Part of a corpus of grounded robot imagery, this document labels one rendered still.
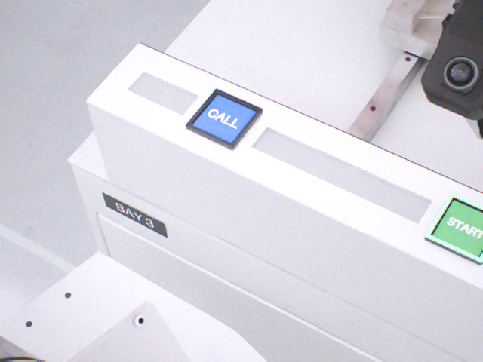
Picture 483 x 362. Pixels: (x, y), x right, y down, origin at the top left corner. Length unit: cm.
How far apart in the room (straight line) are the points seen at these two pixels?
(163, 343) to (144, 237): 33
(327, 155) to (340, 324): 21
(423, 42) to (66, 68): 138
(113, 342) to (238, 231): 23
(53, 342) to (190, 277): 23
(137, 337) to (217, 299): 34
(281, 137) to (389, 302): 19
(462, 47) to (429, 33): 53
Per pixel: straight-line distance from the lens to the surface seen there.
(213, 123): 99
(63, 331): 105
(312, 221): 94
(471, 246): 91
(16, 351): 65
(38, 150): 227
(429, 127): 117
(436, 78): 65
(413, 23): 117
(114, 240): 126
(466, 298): 92
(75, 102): 234
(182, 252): 116
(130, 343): 88
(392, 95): 116
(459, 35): 66
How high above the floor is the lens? 172
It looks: 53 degrees down
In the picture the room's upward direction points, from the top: 5 degrees counter-clockwise
